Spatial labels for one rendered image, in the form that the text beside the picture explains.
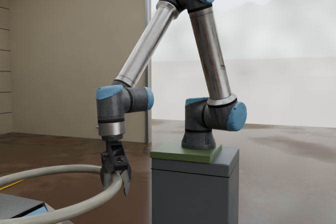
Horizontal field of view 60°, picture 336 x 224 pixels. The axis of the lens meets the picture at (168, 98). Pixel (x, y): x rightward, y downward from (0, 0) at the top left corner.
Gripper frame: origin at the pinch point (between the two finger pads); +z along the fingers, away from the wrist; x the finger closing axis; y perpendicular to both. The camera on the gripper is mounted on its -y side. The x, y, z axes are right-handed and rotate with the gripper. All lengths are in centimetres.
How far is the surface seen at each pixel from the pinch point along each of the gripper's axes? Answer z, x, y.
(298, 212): 90, -190, 114
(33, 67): -104, 58, 659
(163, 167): 5, -32, 41
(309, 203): 91, -217, 125
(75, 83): -60, -29, 581
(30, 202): 1.1, 27.5, 12.2
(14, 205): 0.9, 32.1, 11.0
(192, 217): 30, -42, 32
